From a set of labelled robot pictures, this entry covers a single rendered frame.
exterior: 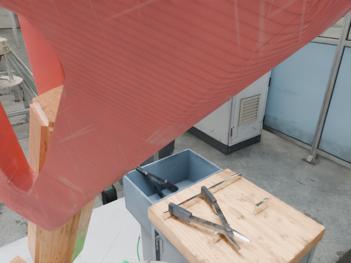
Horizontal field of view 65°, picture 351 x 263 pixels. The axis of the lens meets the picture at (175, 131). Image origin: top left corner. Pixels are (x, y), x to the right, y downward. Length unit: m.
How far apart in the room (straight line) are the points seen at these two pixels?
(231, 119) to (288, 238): 2.12
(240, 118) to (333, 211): 1.02
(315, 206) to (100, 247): 1.77
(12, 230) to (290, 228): 1.92
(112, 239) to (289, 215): 0.50
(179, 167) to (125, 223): 0.30
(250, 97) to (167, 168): 2.04
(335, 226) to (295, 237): 1.75
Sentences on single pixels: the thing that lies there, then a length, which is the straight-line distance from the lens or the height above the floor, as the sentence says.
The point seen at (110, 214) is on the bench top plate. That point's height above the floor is 0.78.
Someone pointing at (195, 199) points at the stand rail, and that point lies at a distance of 0.47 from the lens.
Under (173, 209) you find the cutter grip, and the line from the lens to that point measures 0.43.
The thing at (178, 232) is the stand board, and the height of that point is 1.07.
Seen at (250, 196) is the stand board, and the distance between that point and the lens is 0.51.
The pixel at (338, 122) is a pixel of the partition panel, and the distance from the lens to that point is 2.62.
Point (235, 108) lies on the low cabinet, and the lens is 2.50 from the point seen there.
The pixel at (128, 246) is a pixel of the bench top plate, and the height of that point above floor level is 0.78.
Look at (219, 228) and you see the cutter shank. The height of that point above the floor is 1.09.
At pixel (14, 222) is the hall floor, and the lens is 2.24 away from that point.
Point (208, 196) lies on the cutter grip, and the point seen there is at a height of 1.09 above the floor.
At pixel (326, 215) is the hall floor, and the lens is 2.26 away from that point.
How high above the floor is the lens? 1.38
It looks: 26 degrees down
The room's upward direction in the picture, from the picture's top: straight up
